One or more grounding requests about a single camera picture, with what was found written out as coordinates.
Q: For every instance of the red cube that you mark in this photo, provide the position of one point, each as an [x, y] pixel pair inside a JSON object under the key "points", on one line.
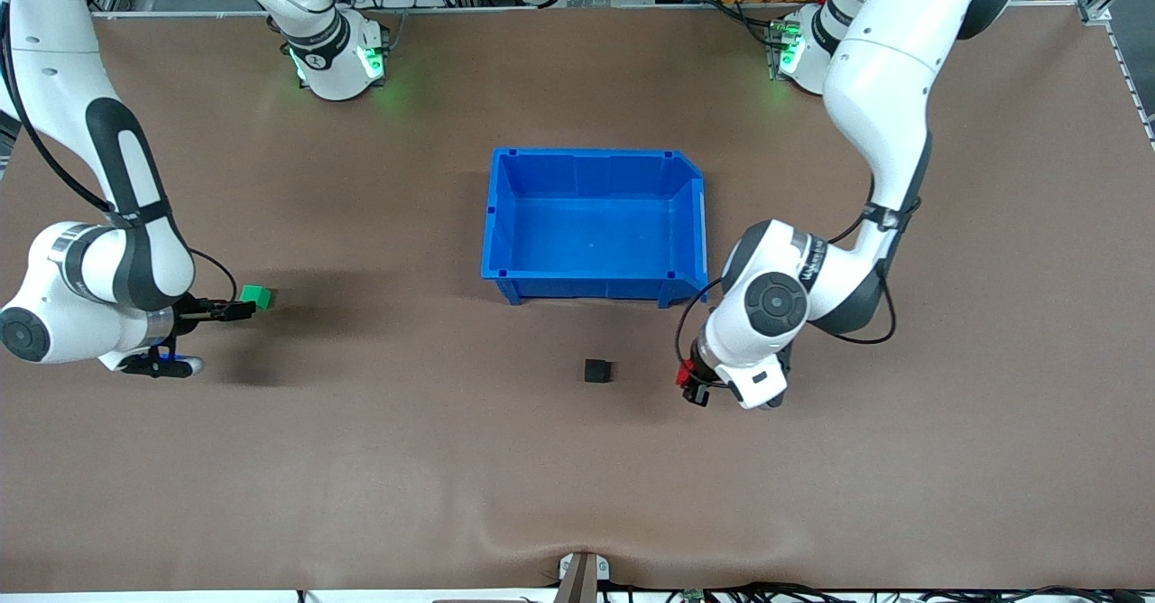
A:
{"points": [[686, 373]]}

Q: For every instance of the blue plastic bin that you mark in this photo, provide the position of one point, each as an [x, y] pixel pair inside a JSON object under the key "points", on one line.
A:
{"points": [[591, 233]]}

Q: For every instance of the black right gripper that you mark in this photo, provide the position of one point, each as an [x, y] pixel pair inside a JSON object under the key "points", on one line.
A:
{"points": [[192, 309]]}

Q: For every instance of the green cube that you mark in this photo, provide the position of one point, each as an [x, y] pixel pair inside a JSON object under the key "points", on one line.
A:
{"points": [[260, 295]]}

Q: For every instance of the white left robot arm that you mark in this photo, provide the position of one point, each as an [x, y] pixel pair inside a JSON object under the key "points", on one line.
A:
{"points": [[875, 70]]}

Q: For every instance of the black cube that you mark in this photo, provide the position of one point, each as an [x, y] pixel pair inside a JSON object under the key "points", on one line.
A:
{"points": [[598, 371]]}

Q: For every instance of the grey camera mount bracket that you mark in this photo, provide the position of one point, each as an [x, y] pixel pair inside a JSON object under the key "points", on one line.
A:
{"points": [[582, 576]]}

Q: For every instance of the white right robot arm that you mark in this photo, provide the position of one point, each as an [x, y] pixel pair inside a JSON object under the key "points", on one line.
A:
{"points": [[54, 70]]}

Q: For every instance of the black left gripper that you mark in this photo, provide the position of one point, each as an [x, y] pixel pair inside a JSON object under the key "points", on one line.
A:
{"points": [[696, 390]]}

